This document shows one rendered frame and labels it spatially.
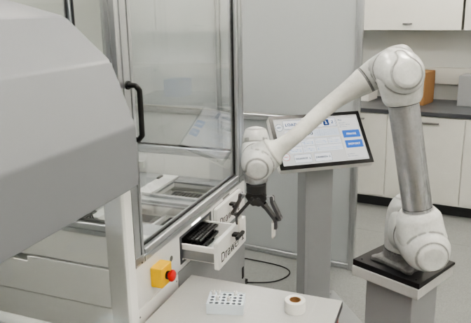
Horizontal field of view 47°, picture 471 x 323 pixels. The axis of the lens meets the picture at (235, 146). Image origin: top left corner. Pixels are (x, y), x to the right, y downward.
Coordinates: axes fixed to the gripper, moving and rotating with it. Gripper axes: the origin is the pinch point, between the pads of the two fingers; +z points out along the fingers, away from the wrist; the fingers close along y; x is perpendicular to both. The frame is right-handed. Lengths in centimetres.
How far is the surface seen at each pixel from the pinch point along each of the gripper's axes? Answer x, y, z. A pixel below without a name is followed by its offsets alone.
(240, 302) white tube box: 31.6, -5.2, 11.6
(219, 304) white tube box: 35.6, 0.7, 11.3
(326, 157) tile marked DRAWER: -85, -9, -9
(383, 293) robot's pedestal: -13, -47, 24
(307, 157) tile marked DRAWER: -79, 0, -10
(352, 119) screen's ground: -108, -18, -25
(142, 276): 44, 24, 1
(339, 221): -164, -3, 57
